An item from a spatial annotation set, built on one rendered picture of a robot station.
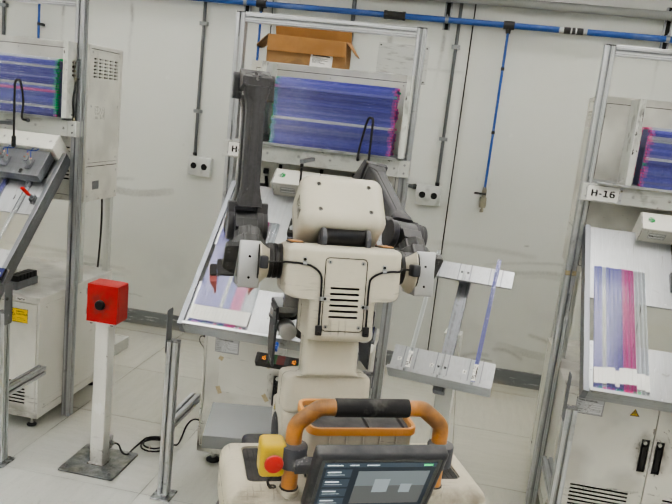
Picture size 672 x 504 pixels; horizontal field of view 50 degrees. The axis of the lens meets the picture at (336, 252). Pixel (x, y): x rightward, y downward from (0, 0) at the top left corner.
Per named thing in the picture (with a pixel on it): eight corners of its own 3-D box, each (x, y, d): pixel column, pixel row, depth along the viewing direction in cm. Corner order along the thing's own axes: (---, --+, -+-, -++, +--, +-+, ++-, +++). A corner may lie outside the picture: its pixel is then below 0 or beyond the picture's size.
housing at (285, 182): (388, 219, 298) (389, 197, 286) (274, 204, 305) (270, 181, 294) (392, 204, 302) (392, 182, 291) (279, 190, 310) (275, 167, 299)
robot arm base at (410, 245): (399, 256, 179) (444, 259, 182) (394, 232, 184) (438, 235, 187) (390, 278, 185) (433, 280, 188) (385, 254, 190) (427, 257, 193)
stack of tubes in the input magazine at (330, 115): (390, 157, 285) (399, 88, 280) (267, 142, 293) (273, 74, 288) (394, 155, 297) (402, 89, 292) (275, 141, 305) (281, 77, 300)
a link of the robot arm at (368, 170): (358, 150, 222) (387, 157, 226) (343, 187, 229) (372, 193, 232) (397, 229, 187) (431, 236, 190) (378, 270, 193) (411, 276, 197)
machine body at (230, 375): (354, 494, 298) (372, 353, 286) (194, 463, 309) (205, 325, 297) (374, 430, 361) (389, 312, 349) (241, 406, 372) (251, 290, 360)
